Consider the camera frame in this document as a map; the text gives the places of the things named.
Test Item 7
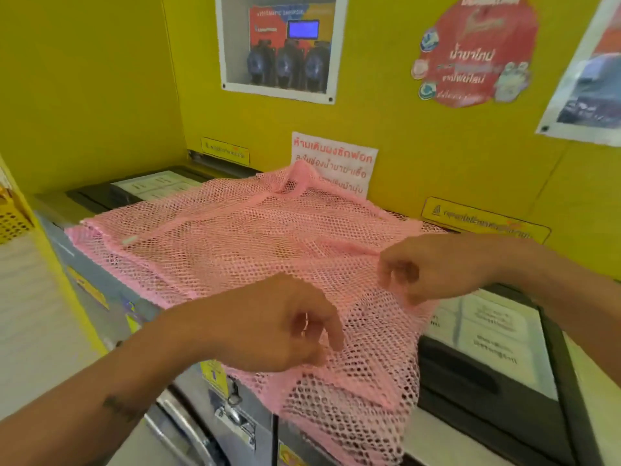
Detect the pink mesh laundry bag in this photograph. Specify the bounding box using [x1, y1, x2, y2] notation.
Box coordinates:
[65, 161, 450, 466]

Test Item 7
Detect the small yellow warning label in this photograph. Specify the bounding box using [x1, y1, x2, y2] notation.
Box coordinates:
[420, 196, 552, 245]
[200, 136, 251, 167]

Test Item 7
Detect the round red sticker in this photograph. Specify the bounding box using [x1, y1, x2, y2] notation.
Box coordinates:
[411, 0, 540, 109]

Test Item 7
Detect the person's right forearm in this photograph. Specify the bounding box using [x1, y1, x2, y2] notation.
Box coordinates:
[504, 235, 621, 374]

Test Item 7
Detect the person's left hand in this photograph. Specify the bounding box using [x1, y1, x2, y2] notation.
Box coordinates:
[160, 272, 346, 374]

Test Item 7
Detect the white framed dispenser window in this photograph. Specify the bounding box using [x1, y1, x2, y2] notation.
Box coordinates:
[535, 0, 621, 148]
[214, 0, 350, 105]

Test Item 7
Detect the stainless steel washing machine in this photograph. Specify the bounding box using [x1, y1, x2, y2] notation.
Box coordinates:
[31, 164, 278, 466]
[275, 223, 621, 466]

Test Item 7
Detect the white notice with red letters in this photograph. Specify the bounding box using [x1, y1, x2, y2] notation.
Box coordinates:
[290, 131, 380, 199]

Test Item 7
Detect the person's left forearm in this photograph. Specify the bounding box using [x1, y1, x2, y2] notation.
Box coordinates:
[0, 315, 195, 466]

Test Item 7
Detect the small yellow plastic basket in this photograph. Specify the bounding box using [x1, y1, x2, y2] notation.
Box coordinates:
[0, 184, 36, 246]

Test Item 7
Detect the person's right hand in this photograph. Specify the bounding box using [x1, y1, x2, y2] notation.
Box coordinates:
[377, 232, 523, 307]

